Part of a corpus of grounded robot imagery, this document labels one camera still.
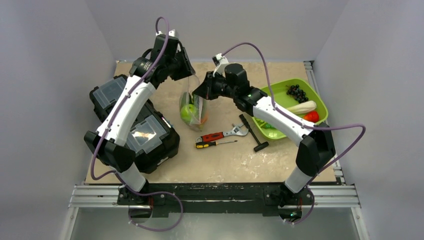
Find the yellow black screwdriver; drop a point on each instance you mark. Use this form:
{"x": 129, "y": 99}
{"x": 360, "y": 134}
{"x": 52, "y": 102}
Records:
{"x": 207, "y": 144}

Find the black toolbox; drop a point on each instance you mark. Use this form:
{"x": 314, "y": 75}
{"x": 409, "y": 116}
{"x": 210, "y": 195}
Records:
{"x": 153, "y": 140}
{"x": 104, "y": 98}

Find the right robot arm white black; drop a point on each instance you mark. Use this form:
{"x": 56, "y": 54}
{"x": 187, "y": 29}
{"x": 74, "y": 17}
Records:
{"x": 315, "y": 143}

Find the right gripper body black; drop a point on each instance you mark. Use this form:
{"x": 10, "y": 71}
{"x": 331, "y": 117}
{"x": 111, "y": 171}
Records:
{"x": 209, "y": 86}

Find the red tomato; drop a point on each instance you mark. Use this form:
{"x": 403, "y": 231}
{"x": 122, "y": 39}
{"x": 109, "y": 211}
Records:
{"x": 312, "y": 116}

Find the dark grapes bunch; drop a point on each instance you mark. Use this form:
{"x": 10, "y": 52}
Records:
{"x": 298, "y": 94}

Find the green plastic basin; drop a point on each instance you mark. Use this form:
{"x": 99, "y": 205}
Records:
{"x": 281, "y": 98}

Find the bok choy green white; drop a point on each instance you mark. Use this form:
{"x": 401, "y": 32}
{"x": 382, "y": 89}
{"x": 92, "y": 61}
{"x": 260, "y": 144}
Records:
{"x": 198, "y": 102}

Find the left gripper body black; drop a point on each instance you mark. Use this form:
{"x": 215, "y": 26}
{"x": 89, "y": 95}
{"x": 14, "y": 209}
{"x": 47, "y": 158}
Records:
{"x": 174, "y": 65}

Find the green chili pepper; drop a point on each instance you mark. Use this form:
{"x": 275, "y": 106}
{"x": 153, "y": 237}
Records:
{"x": 267, "y": 126}

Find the celery stalk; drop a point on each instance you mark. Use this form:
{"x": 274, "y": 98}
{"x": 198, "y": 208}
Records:
{"x": 299, "y": 109}

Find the green apple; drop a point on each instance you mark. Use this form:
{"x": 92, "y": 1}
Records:
{"x": 188, "y": 113}

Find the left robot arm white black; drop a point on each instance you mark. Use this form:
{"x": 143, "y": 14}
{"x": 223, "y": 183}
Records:
{"x": 107, "y": 143}

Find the orange tangerine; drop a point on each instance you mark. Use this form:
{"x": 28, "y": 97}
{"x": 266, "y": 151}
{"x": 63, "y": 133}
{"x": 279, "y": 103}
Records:
{"x": 204, "y": 119}

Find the red handled adjustable wrench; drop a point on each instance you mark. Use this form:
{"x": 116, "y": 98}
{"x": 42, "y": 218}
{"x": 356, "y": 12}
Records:
{"x": 235, "y": 131}

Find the clear zip top bag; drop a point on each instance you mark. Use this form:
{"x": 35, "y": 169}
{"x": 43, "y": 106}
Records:
{"x": 190, "y": 84}

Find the black hammer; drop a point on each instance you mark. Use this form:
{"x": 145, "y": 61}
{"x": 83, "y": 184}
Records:
{"x": 260, "y": 145}

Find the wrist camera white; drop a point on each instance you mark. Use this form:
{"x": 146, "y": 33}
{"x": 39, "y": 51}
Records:
{"x": 220, "y": 62}
{"x": 172, "y": 33}

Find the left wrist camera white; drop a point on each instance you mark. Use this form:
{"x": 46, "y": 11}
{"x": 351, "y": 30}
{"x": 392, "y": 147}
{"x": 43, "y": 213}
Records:
{"x": 172, "y": 33}

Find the black toolbox far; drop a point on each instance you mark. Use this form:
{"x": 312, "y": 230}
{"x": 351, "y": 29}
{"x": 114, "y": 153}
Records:
{"x": 104, "y": 98}

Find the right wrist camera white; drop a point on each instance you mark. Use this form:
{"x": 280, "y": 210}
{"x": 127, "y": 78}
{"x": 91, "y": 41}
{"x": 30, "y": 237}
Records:
{"x": 220, "y": 62}

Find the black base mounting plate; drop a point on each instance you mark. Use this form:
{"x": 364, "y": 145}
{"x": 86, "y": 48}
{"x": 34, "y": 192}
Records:
{"x": 269, "y": 199}

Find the black toolbox near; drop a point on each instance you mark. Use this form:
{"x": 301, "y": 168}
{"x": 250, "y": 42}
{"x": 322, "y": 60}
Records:
{"x": 153, "y": 140}

